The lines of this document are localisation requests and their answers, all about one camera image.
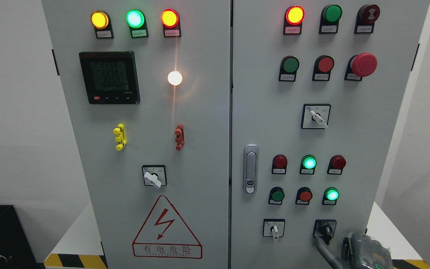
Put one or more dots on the grey electrical cabinet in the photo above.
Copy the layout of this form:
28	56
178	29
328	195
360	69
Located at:
229	55

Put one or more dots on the green lit indicator middle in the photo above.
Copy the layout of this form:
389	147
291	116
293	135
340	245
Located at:
308	165

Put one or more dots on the red ringed indicator door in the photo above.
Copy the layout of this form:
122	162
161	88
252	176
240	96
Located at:
171	23
293	19

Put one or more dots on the white handle selector switch lower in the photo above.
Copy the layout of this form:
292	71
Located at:
273	228

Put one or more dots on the red push button lower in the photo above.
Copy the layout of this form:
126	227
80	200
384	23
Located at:
303	196

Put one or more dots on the red emergency stop mushroom button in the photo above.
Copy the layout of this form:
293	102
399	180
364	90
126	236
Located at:
360	66

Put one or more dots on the white handle selector switch left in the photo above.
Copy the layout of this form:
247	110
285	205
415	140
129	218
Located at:
154	175

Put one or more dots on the green push button lower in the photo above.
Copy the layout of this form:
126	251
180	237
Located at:
276	196

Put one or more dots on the silver door lock handle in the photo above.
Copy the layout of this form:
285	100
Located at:
250	168

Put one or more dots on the green lit indicator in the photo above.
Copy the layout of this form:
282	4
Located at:
137	24
308	165

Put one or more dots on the green lit indicator top left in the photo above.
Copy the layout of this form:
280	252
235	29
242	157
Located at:
137	24

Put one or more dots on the white handle selector switch upper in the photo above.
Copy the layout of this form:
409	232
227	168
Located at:
315	116

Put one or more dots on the black digital power meter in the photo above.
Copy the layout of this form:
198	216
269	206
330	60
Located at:
110	77

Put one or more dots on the yellow indicator light top left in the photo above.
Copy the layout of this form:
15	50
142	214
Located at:
102	24

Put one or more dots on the green lit button lower right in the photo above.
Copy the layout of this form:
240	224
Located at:
330	197

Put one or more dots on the red terminal connector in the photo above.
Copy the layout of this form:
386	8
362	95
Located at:
179	136

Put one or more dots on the white glowing lamp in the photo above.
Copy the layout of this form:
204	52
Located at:
174	78

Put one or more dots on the black box lower left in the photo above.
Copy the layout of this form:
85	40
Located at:
15	252

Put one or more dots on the green push button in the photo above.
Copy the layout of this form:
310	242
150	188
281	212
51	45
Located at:
329	19
276	196

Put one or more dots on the green push button second row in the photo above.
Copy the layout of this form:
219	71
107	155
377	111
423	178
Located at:
288	69

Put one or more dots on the red ringed indicator right door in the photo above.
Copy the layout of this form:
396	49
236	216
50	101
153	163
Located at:
293	19

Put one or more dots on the yellow terminal connector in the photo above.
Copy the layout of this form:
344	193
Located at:
120	136

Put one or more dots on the white handle selector switch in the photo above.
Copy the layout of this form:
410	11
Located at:
273	228
315	116
154	175

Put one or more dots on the dark red indicator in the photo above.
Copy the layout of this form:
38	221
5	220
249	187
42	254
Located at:
336	165
279	165

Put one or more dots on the black rotary knob switch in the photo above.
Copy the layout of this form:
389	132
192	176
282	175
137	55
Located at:
325	229

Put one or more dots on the red electric hazard warning sticker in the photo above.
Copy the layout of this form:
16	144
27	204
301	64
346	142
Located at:
165	234

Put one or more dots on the dark red indicator left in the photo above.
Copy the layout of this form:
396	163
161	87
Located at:
279	165

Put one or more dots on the green push button top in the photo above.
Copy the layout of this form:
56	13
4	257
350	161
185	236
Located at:
329	19

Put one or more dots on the red push button second row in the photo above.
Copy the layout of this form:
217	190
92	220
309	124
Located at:
322	68

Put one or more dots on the dark red buzzer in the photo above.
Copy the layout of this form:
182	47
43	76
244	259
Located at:
366	18

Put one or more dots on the dark red indicator right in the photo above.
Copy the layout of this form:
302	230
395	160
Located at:
336	165

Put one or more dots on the red ringed indicator left door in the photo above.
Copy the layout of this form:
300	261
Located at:
171	23

